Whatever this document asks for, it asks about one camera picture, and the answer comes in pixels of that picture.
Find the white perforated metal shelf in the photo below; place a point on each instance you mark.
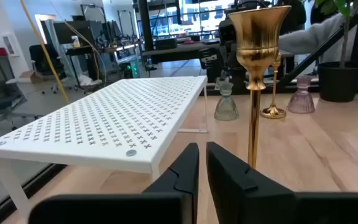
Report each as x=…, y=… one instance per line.
x=104, y=118

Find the black desk monitor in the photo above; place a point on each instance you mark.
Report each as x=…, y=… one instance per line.
x=73, y=31

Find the short gold candlestick holder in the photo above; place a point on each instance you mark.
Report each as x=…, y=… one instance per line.
x=273, y=112

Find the green potted plant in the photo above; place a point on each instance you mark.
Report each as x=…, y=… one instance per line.
x=344, y=46

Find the black room pillar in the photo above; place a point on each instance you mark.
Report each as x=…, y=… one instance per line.
x=145, y=25

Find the cardboard box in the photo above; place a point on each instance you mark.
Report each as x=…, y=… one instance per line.
x=30, y=76

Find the black diagonal frame strut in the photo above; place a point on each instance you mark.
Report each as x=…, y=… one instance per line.
x=314, y=56

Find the green ribbed glass candle holder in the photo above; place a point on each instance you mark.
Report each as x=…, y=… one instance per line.
x=226, y=109

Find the black office chair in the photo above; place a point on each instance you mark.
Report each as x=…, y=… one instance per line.
x=43, y=62

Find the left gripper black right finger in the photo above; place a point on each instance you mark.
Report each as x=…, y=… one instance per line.
x=228, y=186

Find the person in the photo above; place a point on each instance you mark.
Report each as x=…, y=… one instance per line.
x=309, y=39

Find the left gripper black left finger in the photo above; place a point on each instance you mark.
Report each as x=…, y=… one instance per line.
x=179, y=186

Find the machine with green light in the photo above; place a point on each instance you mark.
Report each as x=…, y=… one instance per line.
x=130, y=69

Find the black plant pot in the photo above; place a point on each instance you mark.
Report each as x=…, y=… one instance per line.
x=343, y=81

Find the pink ribbed glass candle holder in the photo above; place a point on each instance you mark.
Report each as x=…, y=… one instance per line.
x=301, y=102

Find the tall gold candlestick holder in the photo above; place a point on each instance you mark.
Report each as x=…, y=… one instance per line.
x=256, y=37

